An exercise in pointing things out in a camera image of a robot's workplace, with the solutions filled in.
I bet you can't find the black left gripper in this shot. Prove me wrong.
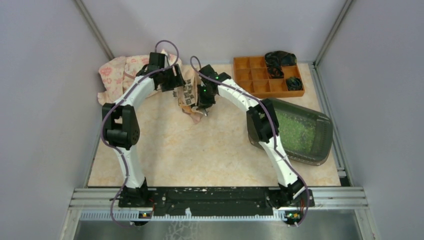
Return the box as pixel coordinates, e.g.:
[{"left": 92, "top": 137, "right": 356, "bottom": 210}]
[{"left": 160, "top": 64, "right": 187, "bottom": 93}]

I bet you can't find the orange cat litter bag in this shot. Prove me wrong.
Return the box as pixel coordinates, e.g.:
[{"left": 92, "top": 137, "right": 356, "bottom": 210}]
[{"left": 173, "top": 66, "right": 205, "bottom": 124}]

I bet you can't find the grey metal scoop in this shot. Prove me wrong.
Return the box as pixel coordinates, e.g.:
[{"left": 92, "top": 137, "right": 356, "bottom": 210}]
[{"left": 199, "top": 107, "right": 210, "bottom": 117}]

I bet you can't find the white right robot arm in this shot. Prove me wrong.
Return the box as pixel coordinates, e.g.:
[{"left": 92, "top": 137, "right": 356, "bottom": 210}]
[{"left": 197, "top": 65, "right": 307, "bottom": 206}]

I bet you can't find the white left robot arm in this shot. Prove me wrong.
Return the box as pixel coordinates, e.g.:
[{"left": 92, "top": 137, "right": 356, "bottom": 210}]
[{"left": 100, "top": 52, "right": 184, "bottom": 207}]

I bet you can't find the dark green litter box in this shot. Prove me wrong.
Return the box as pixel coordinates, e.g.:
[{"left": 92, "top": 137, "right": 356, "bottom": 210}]
[{"left": 263, "top": 98, "right": 333, "bottom": 166}]

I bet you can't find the orange compartment tray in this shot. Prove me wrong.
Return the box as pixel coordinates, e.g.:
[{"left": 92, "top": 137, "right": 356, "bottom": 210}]
[{"left": 233, "top": 56, "right": 305, "bottom": 99}]

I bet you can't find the pink patterned cloth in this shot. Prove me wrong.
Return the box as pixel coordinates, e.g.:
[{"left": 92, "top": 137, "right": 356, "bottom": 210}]
[{"left": 96, "top": 49, "right": 184, "bottom": 108}]

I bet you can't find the dark cloth on tray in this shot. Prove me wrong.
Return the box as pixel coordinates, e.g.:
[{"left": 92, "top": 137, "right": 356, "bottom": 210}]
[{"left": 264, "top": 50, "right": 297, "bottom": 79}]

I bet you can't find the small dark cloth ball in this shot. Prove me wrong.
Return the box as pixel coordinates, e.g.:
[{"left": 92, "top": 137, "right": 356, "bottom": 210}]
[{"left": 285, "top": 76, "right": 303, "bottom": 91}]

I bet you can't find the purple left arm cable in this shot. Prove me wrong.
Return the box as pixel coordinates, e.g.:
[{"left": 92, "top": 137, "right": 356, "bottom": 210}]
[{"left": 99, "top": 40, "right": 180, "bottom": 229}]

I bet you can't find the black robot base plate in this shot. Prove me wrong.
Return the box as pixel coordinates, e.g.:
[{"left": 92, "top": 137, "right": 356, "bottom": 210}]
[{"left": 117, "top": 186, "right": 315, "bottom": 226}]

